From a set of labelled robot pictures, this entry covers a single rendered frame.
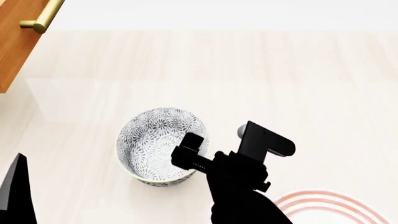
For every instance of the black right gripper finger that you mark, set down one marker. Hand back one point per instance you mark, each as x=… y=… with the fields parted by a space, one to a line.
x=186 y=157

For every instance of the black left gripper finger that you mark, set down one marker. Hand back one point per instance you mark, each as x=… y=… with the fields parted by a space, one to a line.
x=17 y=193

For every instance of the grey white floral pattern bowl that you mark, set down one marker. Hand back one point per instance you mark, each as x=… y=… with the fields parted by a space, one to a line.
x=149 y=137

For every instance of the white plate with pink rings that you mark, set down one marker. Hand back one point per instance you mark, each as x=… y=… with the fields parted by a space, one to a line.
x=323 y=207

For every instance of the wooden cabinet door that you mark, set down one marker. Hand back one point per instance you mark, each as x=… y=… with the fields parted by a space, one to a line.
x=15 y=46

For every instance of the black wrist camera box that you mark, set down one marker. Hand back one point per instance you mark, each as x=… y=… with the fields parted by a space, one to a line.
x=264 y=144

